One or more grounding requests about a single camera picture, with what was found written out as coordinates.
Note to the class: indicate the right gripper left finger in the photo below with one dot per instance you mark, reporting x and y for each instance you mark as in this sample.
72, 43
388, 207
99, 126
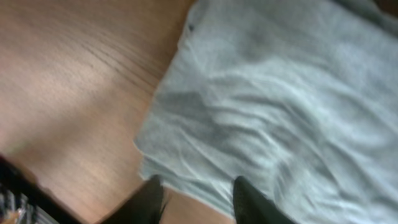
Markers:
145, 206

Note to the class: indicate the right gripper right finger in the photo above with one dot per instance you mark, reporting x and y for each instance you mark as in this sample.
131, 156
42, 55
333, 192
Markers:
252, 207

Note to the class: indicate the light blue t-shirt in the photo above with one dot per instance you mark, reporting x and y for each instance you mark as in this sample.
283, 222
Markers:
299, 97

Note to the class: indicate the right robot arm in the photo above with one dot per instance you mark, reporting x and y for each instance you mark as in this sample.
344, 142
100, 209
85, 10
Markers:
23, 201

